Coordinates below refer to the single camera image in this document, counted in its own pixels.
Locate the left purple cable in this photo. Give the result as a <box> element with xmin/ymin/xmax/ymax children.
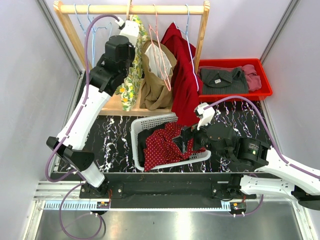
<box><xmin>44</xmin><ymin>14</ymin><xmax>121</xmax><ymax>239</ymax></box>

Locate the blue wire hanger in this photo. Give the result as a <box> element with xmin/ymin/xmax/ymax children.
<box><xmin>73</xmin><ymin>3</ymin><xmax>86</xmax><ymax>35</ymax></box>
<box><xmin>86</xmin><ymin>4</ymin><xmax>113</xmax><ymax>65</ymax></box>
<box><xmin>173</xmin><ymin>3</ymin><xmax>200</xmax><ymax>91</ymax></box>

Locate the black skirt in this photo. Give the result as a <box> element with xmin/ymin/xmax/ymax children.
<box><xmin>137</xmin><ymin>123</ymin><xmax>165</xmax><ymax>167</ymax></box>

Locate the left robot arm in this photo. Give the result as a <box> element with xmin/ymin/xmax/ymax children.
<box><xmin>46</xmin><ymin>35</ymin><xmax>138</xmax><ymax>198</ymax></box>

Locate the dark grey striped shirt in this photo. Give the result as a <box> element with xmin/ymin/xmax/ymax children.
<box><xmin>200</xmin><ymin>67</ymin><xmax>249</xmax><ymax>95</ymax></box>

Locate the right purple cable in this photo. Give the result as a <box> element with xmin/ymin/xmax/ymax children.
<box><xmin>203</xmin><ymin>95</ymin><xmax>320</xmax><ymax>217</ymax></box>

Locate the white plastic mesh basket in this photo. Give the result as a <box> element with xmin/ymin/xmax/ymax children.
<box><xmin>130</xmin><ymin>113</ymin><xmax>211</xmax><ymax>172</ymax></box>

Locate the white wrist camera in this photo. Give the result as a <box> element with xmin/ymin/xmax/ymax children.
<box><xmin>194</xmin><ymin>102</ymin><xmax>215</xmax><ymax>131</ymax></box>
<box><xmin>115</xmin><ymin>17</ymin><xmax>140</xmax><ymax>47</ymax></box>

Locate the pink garment in bin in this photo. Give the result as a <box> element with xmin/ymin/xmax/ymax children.
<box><xmin>240</xmin><ymin>64</ymin><xmax>262</xmax><ymax>92</ymax></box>

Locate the wooden clothes rack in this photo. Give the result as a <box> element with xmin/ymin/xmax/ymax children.
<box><xmin>53</xmin><ymin>0</ymin><xmax>210</xmax><ymax>117</ymax></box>

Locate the red polka dot skirt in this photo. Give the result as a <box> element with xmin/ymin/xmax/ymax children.
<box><xmin>143</xmin><ymin>122</ymin><xmax>206</xmax><ymax>172</ymax></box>

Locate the plain red skirt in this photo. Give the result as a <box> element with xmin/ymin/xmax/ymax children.
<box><xmin>160</xmin><ymin>23</ymin><xmax>203</xmax><ymax>126</ymax></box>

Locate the purple cable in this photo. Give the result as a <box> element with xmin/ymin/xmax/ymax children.
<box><xmin>203</xmin><ymin>95</ymin><xmax>320</xmax><ymax>217</ymax></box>
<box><xmin>44</xmin><ymin>14</ymin><xmax>121</xmax><ymax>239</ymax></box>

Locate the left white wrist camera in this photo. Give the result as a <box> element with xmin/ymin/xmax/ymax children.
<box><xmin>115</xmin><ymin>17</ymin><xmax>140</xmax><ymax>47</ymax></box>

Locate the pink wire hanger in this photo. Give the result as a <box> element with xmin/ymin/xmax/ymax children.
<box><xmin>148</xmin><ymin>4</ymin><xmax>172</xmax><ymax>92</ymax></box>

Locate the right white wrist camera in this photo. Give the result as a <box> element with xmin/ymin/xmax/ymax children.
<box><xmin>194</xmin><ymin>102</ymin><xmax>215</xmax><ymax>131</ymax></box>

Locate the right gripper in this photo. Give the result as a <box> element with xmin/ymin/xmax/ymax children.
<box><xmin>171</xmin><ymin>115</ymin><xmax>230</xmax><ymax>160</ymax></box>

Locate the aluminium frame rail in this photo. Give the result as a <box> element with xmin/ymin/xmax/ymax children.
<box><xmin>33</xmin><ymin>181</ymin><xmax>307</xmax><ymax>212</ymax></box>

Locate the red plastic bin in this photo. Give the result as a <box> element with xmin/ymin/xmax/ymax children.
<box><xmin>199</xmin><ymin>58</ymin><xmax>273</xmax><ymax>101</ymax></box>

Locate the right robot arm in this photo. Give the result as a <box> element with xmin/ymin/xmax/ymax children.
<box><xmin>173</xmin><ymin>123</ymin><xmax>320</xmax><ymax>211</ymax></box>

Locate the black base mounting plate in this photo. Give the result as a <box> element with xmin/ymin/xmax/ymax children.
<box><xmin>54</xmin><ymin>171</ymin><xmax>258</xmax><ymax>210</ymax></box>

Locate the lemon print skirt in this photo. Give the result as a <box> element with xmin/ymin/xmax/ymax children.
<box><xmin>115</xmin><ymin>15</ymin><xmax>150</xmax><ymax>112</ymax></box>

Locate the khaki skirt white lining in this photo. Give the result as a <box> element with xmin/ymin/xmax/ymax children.
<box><xmin>139</xmin><ymin>40</ymin><xmax>174</xmax><ymax>111</ymax></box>

